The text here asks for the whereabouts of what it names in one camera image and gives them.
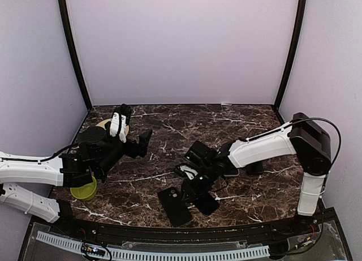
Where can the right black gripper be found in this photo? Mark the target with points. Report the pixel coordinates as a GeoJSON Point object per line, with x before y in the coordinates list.
{"type": "Point", "coordinates": [192, 192]}

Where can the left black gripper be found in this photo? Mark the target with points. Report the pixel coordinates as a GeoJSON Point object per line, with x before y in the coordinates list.
{"type": "Point", "coordinates": [133, 152]}

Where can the lavender phone case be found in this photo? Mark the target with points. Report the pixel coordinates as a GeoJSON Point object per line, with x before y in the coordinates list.
{"type": "Point", "coordinates": [231, 173]}

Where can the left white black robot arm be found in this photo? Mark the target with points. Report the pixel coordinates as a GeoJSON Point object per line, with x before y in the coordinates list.
{"type": "Point", "coordinates": [96, 154]}

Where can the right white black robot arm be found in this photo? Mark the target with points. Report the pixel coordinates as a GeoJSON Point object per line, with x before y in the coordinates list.
{"type": "Point", "coordinates": [301, 137]}

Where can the tan wooden round plate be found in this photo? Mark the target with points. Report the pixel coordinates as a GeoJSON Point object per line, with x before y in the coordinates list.
{"type": "Point", "coordinates": [103, 123]}

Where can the lime green bowl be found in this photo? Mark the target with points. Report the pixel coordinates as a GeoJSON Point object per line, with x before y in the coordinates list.
{"type": "Point", "coordinates": [86, 192]}

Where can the white slotted cable duct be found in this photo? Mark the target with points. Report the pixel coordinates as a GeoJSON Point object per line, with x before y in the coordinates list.
{"type": "Point", "coordinates": [139, 251]}

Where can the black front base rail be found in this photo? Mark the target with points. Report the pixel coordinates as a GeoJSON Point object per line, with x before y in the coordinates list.
{"type": "Point", "coordinates": [269, 232]}

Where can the left black corner post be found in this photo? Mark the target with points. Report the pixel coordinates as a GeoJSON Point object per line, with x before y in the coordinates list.
{"type": "Point", "coordinates": [67, 29]}

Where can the black corner post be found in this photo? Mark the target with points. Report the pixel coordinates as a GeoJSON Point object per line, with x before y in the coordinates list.
{"type": "Point", "coordinates": [291, 54]}
{"type": "Point", "coordinates": [67, 29]}

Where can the right black corner post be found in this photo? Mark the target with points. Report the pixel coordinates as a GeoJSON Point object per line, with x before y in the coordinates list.
{"type": "Point", "coordinates": [291, 54]}

